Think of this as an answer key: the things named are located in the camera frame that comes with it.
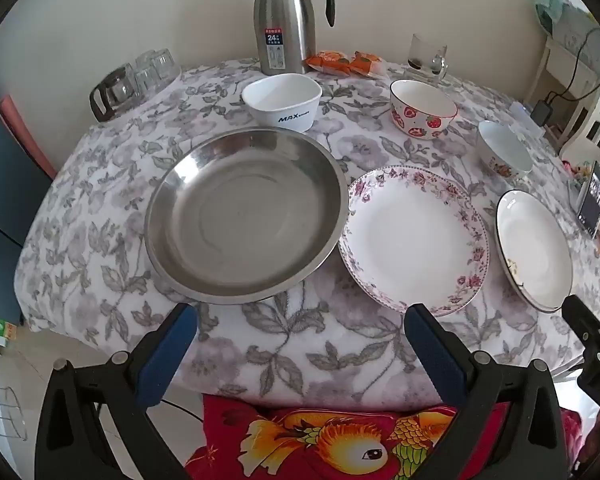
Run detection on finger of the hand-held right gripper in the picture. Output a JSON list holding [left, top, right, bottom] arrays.
[[562, 294, 600, 353]]

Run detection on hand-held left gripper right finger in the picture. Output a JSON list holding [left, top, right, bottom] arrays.
[[404, 302, 566, 480]]

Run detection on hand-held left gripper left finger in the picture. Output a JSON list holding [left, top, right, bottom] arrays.
[[35, 302, 198, 480]]

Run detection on floral rim white plate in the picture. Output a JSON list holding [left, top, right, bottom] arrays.
[[338, 165, 490, 317]]

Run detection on stainless steel basin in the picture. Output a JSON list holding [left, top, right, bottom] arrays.
[[144, 128, 349, 305]]

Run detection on small floral white bowl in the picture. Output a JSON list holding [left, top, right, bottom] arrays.
[[477, 120, 534, 179]]

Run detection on strawberry print bowl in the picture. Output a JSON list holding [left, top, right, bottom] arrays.
[[390, 79, 458, 140]]

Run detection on white square bowl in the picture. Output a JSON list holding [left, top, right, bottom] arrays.
[[241, 73, 323, 133]]

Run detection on black smartphone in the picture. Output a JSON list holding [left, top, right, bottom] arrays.
[[577, 160, 600, 240]]

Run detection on red parrot print blanket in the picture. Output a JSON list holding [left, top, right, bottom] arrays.
[[185, 392, 511, 480]]

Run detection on pink plush toy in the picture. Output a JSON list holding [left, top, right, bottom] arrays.
[[562, 157, 590, 182]]

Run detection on white side shelf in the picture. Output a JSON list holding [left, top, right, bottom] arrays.
[[560, 52, 600, 161]]

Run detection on white power strip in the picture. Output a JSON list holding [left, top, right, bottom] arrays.
[[510, 101, 546, 133]]

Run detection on blue cabinet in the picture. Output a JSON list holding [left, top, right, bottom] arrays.
[[0, 80, 56, 246]]

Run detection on pink board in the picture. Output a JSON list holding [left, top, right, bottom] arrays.
[[0, 95, 57, 181]]

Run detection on orange snack packet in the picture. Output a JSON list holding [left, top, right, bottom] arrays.
[[350, 50, 386, 78], [305, 50, 353, 77]]

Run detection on clear glass mug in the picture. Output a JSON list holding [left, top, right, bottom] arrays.
[[407, 33, 449, 81]]

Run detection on teal cloth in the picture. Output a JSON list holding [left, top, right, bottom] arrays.
[[535, 0, 600, 36]]

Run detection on stainless steel thermos jug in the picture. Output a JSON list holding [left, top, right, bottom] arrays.
[[251, 0, 336, 76]]

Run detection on wire rack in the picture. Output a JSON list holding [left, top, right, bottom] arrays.
[[0, 380, 28, 442]]

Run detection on black charger cable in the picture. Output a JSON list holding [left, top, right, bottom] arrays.
[[547, 25, 600, 106]]

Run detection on glass pot with black handle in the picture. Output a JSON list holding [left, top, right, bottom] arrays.
[[90, 62, 137, 122]]

